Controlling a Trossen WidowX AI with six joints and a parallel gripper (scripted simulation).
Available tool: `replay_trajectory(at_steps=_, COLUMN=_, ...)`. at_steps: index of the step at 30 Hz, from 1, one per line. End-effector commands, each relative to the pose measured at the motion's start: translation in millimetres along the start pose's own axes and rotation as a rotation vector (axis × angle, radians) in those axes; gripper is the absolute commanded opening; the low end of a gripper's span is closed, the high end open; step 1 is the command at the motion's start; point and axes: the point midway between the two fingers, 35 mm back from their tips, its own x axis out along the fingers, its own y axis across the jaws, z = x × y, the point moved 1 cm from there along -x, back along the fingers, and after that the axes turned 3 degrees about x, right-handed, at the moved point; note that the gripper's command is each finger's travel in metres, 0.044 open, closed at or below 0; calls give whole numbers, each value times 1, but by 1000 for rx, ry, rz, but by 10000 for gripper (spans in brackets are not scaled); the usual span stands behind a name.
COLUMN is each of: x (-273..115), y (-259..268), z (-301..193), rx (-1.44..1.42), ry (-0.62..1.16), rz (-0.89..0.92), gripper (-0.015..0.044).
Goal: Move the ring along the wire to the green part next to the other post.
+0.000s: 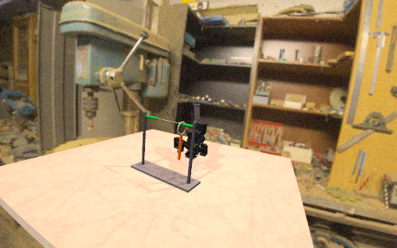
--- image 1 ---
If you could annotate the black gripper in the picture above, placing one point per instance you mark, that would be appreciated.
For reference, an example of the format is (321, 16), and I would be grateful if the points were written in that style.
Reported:
(198, 147)

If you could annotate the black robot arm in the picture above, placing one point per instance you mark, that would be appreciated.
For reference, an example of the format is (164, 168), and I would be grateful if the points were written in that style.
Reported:
(194, 108)

